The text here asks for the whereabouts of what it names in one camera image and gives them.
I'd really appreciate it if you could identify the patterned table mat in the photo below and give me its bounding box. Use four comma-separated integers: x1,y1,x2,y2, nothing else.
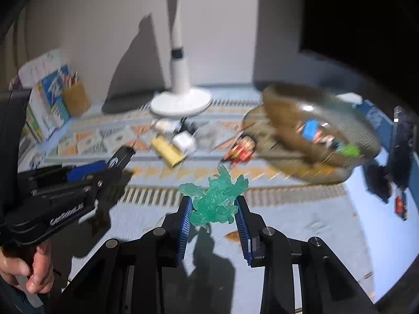
18,83,377,314

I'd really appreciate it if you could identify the row of books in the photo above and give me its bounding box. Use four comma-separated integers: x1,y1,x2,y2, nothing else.
10,51,71,143

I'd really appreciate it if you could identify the black dragon figurine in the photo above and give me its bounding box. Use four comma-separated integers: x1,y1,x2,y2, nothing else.
180,118,199,134

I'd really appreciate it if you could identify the blue rectangular box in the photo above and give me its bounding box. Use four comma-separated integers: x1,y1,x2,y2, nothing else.
301,119,320,142

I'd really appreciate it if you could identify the teal translucent figurine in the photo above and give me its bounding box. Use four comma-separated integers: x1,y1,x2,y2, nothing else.
178,165,249,233

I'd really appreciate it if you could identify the green translucent figurine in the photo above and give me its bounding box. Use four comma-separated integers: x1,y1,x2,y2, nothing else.
337,144,361,158

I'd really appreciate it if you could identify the gold ribbed glass bowl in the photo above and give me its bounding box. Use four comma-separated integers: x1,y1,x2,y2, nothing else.
242,83,382,184

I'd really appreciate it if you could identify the small red black item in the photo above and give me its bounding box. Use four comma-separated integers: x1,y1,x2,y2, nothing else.
394,191,409,220

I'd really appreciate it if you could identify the black rectangular box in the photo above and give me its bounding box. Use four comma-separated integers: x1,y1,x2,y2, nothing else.
109,145,136,171

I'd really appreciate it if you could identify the person's left hand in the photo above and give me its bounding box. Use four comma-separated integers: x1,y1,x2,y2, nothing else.
0,240,55,295

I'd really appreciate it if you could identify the bunch of pens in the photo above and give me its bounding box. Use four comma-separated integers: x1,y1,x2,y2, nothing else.
64,67,80,89

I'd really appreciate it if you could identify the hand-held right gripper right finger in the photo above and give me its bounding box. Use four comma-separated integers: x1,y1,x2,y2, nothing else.
233,195,377,314

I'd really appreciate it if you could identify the wooden pen holder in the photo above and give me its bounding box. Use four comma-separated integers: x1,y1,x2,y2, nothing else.
62,82,91,118

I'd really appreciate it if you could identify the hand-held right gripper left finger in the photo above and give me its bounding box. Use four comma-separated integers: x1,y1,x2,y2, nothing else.
49,195,194,314

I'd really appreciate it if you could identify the red-clad cartoon figure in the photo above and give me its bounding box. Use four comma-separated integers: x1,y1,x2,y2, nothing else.
224,134,258,166

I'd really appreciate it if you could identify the black monitor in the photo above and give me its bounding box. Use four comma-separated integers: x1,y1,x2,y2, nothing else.
299,0,419,76

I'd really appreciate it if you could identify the white desk lamp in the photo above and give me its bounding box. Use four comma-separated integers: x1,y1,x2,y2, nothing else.
150,0,213,118

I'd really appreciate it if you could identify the black oblong device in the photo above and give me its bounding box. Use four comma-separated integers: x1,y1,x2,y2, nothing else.
365,106,415,203

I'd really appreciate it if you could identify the yellow rectangular box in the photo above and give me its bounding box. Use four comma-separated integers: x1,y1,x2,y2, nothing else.
151,136,185,168

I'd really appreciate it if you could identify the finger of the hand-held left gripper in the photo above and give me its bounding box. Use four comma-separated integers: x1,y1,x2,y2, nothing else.
88,168,135,205
64,159,109,184

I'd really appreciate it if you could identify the white charger cube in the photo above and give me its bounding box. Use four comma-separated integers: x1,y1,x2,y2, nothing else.
172,132,197,154

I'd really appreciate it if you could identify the clear round case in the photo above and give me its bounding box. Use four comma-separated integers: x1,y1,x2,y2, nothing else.
152,119,177,134

